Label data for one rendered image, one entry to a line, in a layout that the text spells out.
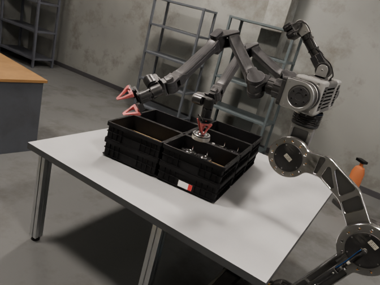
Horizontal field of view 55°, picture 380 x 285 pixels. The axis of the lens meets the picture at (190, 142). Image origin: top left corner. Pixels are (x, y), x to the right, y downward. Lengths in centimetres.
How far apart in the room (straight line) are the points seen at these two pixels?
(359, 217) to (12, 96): 303
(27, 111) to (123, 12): 373
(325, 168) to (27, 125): 293
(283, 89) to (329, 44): 383
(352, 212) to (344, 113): 362
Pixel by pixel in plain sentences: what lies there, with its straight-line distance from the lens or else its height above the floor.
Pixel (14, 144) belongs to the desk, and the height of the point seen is 9.
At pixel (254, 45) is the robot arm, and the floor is 157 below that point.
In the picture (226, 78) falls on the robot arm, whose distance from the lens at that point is 212.
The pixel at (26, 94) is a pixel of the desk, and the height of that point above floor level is 59.
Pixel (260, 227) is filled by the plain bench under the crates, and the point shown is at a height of 70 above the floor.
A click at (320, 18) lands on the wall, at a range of 545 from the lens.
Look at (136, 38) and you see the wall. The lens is 687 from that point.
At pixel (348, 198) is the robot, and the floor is 106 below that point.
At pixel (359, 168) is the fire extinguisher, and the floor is 52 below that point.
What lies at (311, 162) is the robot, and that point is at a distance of 179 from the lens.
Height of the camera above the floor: 165
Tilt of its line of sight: 19 degrees down
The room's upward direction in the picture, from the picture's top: 15 degrees clockwise
